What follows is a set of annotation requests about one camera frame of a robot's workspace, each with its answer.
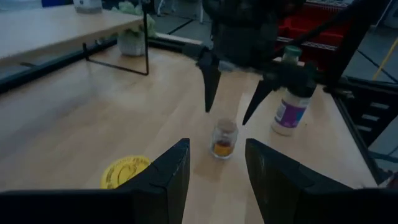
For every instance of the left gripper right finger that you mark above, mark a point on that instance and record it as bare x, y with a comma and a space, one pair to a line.
280, 193

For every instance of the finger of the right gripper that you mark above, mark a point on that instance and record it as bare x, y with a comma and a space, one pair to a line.
211, 84
256, 101

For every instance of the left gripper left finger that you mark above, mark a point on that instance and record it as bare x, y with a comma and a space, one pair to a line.
164, 186

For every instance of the black lid spice bottle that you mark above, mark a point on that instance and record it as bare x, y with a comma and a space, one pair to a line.
289, 115

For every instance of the yellow lid spice jar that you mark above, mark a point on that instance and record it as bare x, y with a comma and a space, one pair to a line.
121, 172

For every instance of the green lid oregano jar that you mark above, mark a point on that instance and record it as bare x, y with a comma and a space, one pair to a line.
292, 51

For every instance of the small clear glass jar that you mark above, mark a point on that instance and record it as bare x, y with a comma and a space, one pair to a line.
224, 146

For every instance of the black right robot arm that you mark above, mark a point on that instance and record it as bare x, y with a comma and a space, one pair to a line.
354, 37

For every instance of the wooden shelf black metal legs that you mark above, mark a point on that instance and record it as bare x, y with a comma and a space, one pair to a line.
62, 31

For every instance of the red storage bin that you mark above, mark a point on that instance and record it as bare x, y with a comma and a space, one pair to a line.
323, 39

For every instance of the potted green succulent plant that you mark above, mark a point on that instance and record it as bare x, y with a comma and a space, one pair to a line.
132, 45

